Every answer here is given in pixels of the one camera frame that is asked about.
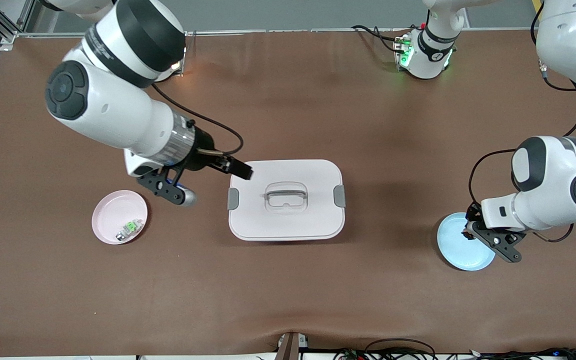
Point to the light blue round plate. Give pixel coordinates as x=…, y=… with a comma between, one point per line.
x=455, y=252

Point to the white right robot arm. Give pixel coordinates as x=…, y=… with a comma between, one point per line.
x=113, y=110

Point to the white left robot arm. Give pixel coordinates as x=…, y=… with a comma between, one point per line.
x=558, y=185

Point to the aluminium frame profile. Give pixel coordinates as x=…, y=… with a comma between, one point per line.
x=8, y=36

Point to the metal table edge rail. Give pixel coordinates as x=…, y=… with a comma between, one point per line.
x=293, y=31

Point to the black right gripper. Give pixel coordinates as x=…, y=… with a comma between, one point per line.
x=201, y=154

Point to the grey camera stand post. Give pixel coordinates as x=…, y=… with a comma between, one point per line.
x=290, y=347

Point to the white lidded storage box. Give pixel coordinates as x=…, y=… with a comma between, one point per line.
x=308, y=220

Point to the green and silver switch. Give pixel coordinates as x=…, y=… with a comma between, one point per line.
x=129, y=229

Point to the pink round plate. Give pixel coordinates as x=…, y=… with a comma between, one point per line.
x=118, y=210

